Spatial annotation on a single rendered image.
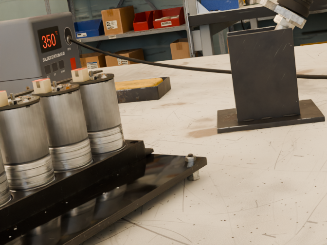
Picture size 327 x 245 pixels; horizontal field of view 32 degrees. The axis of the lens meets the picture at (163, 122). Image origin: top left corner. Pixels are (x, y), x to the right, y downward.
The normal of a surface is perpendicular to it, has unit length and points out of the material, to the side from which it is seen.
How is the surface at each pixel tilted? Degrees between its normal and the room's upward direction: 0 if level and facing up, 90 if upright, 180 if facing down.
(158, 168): 0
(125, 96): 90
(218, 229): 0
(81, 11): 90
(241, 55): 90
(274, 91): 90
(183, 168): 0
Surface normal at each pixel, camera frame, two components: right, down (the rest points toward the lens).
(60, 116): 0.21, 0.19
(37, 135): 0.78, 0.03
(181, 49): -0.18, 0.31
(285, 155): -0.15, -0.96
